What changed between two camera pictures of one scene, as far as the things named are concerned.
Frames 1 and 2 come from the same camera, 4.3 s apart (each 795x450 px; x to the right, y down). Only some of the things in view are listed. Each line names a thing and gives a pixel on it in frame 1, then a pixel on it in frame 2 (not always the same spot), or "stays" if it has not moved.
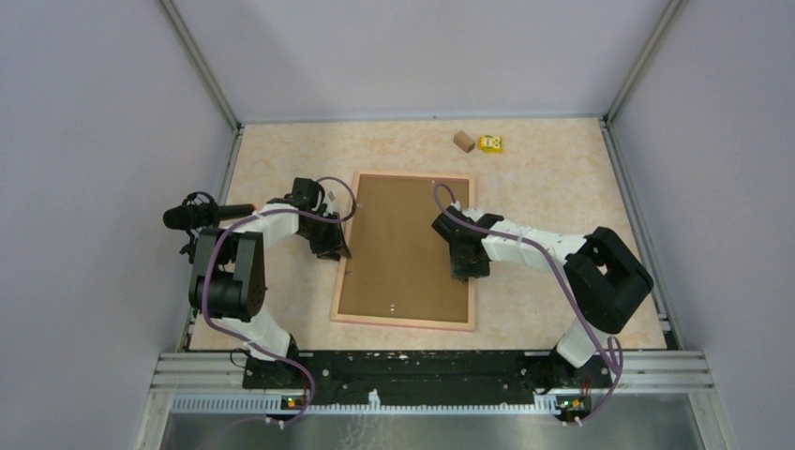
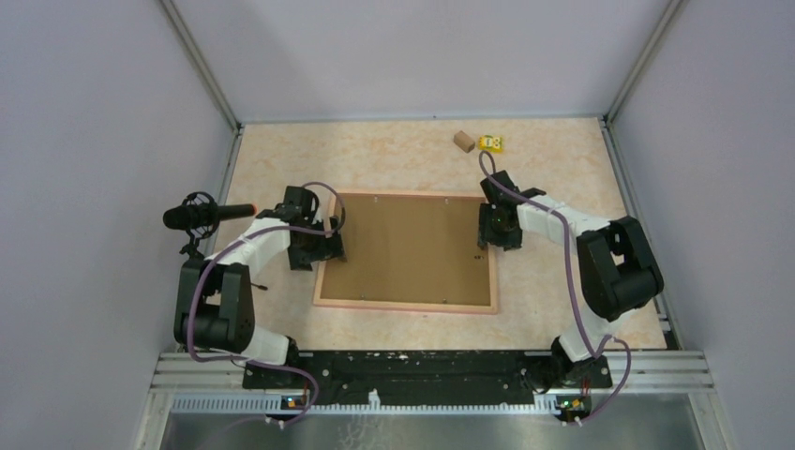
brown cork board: [405, 322] -> [410, 251]
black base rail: [427, 378] stays
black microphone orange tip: [199, 211] stays
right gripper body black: [462, 268] -> [491, 230]
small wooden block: [464, 141] stays
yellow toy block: [490, 144] stays
